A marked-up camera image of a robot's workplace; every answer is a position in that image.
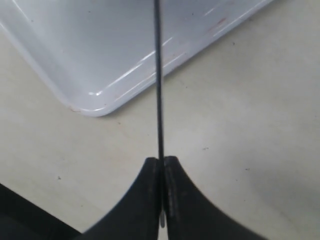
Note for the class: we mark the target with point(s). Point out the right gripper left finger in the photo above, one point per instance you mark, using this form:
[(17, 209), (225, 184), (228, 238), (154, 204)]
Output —
[(136, 216)]

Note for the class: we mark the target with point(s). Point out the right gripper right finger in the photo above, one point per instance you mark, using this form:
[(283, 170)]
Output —
[(191, 216)]

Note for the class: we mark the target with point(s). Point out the thin metal skewer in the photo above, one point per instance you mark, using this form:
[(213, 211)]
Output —
[(159, 81)]

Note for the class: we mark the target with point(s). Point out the white rectangular plastic tray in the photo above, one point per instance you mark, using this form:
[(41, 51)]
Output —
[(96, 55)]

